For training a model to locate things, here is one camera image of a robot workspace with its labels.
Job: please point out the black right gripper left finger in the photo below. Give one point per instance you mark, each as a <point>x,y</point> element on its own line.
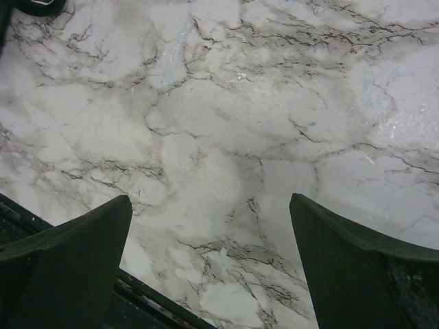
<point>63,277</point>

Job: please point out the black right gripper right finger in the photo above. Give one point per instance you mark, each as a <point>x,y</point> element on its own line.
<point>361,278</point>

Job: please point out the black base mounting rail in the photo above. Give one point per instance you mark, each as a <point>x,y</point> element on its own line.
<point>132,305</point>

